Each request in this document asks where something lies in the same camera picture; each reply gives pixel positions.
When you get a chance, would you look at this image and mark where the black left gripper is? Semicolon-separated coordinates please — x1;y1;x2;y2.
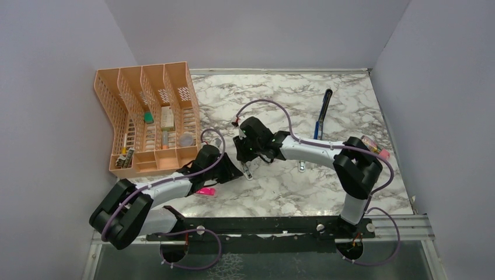
204;152;244;184

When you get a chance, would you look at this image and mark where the white eraser block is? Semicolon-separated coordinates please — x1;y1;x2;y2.
240;162;253;180

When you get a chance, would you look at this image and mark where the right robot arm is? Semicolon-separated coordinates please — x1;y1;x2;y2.
232;117;383;237

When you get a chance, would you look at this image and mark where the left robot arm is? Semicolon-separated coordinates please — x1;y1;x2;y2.
89;145;243;250

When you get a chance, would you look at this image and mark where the clear tape roll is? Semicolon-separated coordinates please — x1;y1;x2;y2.
178;132;196;147

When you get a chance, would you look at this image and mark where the pink highlighter marker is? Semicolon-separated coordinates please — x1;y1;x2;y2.
196;187;216;196

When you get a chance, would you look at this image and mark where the white paper card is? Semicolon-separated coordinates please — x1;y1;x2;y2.
161;106;175;131

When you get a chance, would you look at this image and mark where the green eraser in organizer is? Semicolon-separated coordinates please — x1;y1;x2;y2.
144;111;154;124

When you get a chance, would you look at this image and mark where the orange plastic desk organizer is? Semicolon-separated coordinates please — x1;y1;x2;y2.
94;62;201;178

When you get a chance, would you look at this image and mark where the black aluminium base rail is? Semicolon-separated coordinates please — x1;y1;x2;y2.
91;215;435;248

